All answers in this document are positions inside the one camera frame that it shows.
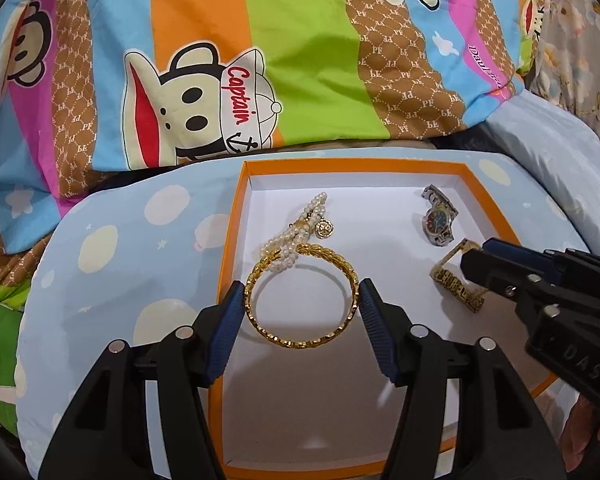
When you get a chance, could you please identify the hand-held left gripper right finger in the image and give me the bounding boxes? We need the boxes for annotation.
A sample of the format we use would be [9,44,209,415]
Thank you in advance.
[357,277,567,480]

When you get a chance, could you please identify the gold wristwatch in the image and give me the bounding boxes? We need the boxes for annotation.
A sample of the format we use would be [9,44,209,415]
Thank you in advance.
[430,239,485,313]

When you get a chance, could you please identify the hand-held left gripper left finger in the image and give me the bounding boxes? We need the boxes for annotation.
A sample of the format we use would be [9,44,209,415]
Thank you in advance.
[37,280,246,480]

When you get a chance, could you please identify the gold woven bangle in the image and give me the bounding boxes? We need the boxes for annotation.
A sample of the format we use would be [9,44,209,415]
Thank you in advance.
[243,243,364,352]

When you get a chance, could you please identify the light blue spotted cushion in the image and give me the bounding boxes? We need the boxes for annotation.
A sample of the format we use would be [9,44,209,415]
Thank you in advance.
[14,147,600,480]

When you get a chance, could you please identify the pale blue quilt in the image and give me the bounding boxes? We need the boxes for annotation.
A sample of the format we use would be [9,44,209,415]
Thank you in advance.
[484,91,600,261]

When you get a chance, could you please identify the silver wristwatch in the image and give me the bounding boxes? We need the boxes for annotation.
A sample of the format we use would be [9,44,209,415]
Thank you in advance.
[421,184,457,248]

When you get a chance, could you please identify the white pearl bracelet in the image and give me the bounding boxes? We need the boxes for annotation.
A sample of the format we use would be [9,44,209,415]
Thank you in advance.
[260,191,337,274]

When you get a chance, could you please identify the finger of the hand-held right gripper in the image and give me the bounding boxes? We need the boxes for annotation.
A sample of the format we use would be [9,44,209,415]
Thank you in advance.
[481,238,588,281]
[460,248,536,311]

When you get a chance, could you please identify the colourful printed blanket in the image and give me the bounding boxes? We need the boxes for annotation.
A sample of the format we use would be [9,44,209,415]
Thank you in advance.
[0,0,543,261]

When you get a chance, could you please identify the grey floral cloth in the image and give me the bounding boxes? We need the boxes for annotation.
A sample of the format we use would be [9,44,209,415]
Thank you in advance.
[522,0,600,142]

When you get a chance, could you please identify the orange cardboard box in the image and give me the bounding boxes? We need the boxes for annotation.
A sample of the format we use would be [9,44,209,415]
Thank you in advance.
[207,159,588,480]

